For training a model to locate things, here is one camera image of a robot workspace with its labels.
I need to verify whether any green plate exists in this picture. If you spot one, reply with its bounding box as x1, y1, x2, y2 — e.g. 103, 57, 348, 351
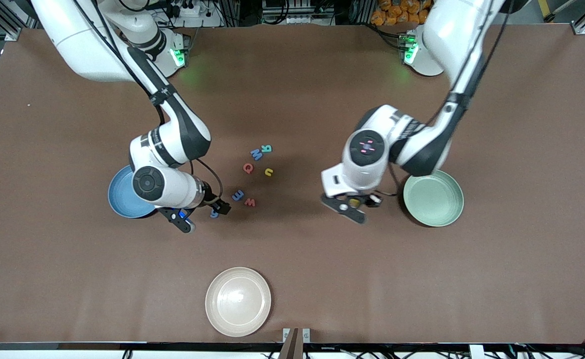
403, 169, 465, 228

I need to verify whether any blue plate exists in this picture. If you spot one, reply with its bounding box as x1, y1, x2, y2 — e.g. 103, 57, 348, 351
108, 166, 159, 219

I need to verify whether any beige plate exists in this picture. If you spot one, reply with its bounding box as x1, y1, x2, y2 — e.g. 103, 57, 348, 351
205, 267, 272, 338

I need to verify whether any orange packet bag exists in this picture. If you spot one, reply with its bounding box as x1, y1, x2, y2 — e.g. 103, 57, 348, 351
371, 0, 430, 25

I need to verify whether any grey electronics box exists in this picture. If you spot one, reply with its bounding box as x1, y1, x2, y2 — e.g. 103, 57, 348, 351
261, 0, 338, 25

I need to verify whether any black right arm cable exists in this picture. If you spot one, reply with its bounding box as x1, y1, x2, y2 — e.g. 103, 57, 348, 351
73, 0, 224, 202

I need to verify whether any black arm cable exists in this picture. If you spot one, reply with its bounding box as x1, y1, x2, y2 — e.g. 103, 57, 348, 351
73, 0, 224, 202
375, 0, 515, 197

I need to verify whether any white left camera mount block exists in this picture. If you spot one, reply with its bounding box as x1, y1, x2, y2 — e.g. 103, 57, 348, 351
321, 167, 369, 198

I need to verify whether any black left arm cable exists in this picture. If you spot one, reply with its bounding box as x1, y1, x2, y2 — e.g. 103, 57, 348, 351
375, 0, 515, 197

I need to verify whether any brown stand post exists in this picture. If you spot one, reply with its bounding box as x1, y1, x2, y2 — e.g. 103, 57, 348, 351
278, 328, 300, 359

